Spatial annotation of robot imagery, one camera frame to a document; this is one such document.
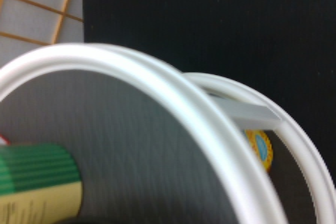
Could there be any yellow blue can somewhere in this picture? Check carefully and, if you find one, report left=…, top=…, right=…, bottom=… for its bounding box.
left=244, top=130, right=274, bottom=171

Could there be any green ribbed can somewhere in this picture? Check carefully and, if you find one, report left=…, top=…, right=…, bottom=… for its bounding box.
left=0, top=144, right=83, bottom=224

